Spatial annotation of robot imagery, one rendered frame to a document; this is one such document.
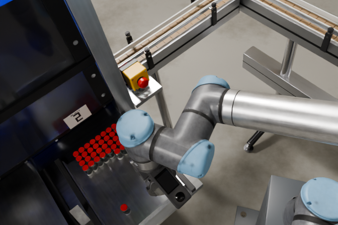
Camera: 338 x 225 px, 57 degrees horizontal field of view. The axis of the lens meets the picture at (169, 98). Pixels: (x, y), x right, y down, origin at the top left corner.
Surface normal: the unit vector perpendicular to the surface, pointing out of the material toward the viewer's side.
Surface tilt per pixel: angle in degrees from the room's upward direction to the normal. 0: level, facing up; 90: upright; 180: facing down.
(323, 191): 8
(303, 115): 30
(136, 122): 0
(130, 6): 0
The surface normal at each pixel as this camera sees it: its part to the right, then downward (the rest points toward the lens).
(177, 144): -0.20, -0.49
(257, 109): -0.50, -0.26
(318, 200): -0.08, -0.68
